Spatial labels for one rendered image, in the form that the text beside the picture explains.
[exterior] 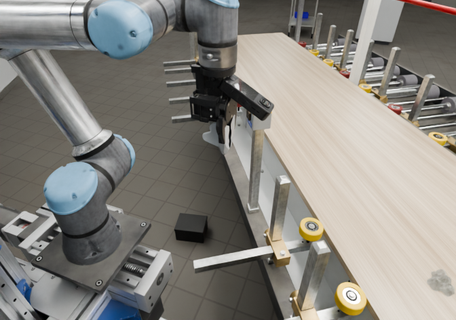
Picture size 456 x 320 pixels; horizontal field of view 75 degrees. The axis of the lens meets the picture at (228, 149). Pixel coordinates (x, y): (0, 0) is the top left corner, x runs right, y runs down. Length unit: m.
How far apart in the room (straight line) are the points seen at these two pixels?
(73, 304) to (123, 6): 0.75
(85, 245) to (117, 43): 0.54
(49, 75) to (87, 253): 0.44
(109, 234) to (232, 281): 1.25
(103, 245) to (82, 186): 0.19
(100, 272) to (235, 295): 1.20
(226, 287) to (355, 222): 1.04
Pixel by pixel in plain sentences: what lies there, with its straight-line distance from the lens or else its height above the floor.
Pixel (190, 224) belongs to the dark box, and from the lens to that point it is 2.11.
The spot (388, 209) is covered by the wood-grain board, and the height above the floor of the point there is 0.90.
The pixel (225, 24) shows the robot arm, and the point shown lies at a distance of 0.55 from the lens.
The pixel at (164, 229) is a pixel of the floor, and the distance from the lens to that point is 2.27.
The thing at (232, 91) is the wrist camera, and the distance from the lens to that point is 0.59.
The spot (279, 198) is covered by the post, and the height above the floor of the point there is 1.04.
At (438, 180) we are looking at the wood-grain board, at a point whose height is 0.90.
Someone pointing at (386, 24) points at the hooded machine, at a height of 0.37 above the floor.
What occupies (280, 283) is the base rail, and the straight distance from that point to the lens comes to 1.20.
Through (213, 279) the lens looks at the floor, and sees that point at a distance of 2.00.
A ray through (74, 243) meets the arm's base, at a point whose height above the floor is 1.11.
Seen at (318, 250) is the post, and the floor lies 1.11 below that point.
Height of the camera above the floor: 1.72
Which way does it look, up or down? 36 degrees down
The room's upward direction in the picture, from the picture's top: straight up
